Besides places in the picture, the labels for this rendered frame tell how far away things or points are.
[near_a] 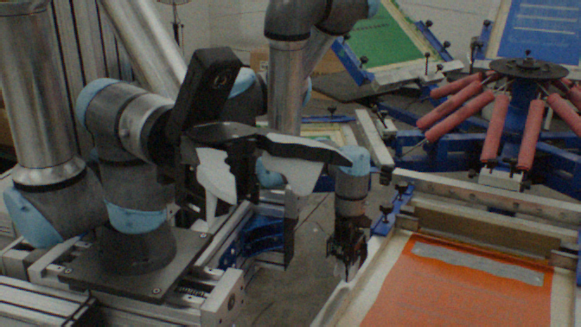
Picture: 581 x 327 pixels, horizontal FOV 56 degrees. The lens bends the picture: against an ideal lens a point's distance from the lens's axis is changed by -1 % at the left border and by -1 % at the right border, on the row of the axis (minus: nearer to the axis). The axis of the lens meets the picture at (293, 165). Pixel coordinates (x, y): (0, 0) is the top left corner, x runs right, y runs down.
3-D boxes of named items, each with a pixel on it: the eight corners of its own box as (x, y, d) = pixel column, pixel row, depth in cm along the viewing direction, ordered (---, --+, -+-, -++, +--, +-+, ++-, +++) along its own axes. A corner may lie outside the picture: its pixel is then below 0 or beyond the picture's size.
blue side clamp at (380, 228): (384, 252, 161) (386, 232, 158) (368, 247, 163) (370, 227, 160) (411, 208, 186) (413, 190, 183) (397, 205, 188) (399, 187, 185)
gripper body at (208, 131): (265, 206, 57) (194, 170, 65) (272, 127, 54) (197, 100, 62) (207, 226, 52) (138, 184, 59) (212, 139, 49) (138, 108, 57)
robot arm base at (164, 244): (83, 266, 104) (74, 222, 100) (127, 227, 117) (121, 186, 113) (152, 282, 100) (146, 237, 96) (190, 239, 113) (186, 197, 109)
